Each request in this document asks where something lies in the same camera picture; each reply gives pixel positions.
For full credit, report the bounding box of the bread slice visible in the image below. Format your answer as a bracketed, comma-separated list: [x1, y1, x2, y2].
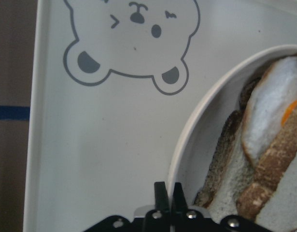
[194, 77, 260, 222]
[236, 104, 297, 232]

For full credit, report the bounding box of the fake fried egg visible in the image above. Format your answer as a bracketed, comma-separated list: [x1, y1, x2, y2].
[241, 57, 297, 166]

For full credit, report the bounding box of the white round plate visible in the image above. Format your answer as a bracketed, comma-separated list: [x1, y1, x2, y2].
[167, 44, 297, 205]

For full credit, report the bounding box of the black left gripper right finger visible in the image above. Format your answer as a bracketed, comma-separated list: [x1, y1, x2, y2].
[172, 182, 211, 232]

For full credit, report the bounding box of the cream bear tray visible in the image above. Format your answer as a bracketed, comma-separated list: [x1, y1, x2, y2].
[23, 0, 297, 232]

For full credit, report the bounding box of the bread slice on plate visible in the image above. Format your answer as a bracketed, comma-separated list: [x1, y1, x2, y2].
[194, 77, 260, 222]

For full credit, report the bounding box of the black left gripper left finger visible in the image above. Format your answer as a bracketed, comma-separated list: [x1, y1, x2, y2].
[142, 182, 170, 232]

